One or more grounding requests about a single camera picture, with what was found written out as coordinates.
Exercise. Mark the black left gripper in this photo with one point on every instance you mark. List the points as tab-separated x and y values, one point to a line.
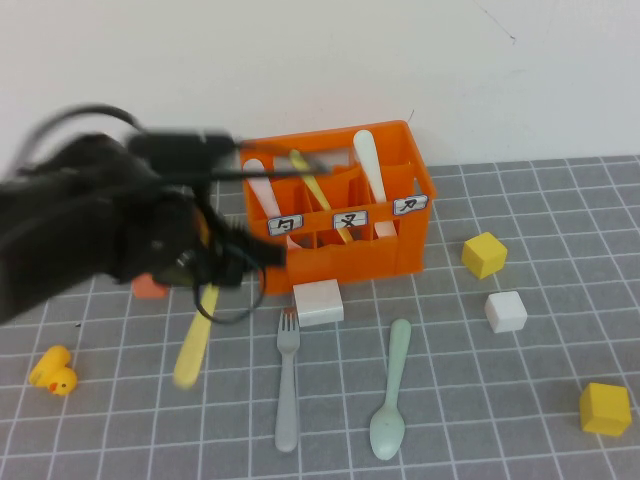
160	240

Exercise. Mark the yellow plastic fork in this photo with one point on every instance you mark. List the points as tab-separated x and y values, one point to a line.
192	350

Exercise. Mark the grey plastic fork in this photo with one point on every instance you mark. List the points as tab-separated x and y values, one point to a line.
287	390

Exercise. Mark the mint green plastic spoon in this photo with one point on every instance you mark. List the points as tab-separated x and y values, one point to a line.
386	435

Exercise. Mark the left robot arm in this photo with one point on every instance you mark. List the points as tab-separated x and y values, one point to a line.
55	235

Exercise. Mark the orange plastic cutlery holder crate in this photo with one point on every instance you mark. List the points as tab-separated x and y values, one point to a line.
360	262

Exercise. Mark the paper label with spoon character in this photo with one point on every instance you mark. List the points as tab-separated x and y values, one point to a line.
286	226

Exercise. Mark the white power adapter block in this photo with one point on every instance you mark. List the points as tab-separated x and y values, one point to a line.
318	302

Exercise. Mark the paper label with fork character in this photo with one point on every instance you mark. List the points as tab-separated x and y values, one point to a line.
351	220

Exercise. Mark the orange block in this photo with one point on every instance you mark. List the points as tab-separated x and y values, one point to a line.
147	290

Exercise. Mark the paper label with knife character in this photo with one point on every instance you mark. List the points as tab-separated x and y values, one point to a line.
411	205

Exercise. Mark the yellow rubber duck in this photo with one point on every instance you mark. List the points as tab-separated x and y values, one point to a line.
54	372

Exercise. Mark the yellow cube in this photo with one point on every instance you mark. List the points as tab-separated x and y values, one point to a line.
605	410
484	255

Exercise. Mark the white cube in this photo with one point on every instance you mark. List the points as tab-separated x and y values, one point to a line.
506	313

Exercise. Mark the grey checked table mat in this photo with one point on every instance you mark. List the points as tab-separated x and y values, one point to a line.
500	375

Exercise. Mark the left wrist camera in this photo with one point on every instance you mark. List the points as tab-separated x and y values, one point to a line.
180	150

